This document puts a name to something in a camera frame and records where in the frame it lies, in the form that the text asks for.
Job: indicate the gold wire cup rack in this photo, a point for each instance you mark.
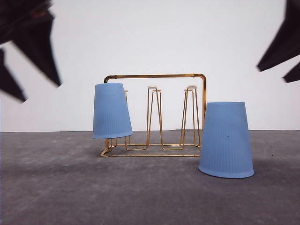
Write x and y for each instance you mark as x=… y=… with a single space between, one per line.
x=191 y=129

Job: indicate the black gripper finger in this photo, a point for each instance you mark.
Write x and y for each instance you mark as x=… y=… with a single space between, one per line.
x=27 y=24
x=293 y=75
x=285 y=44
x=7 y=82

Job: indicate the blue ribbed cup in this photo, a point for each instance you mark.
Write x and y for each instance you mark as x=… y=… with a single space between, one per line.
x=226 y=144
x=111 y=111

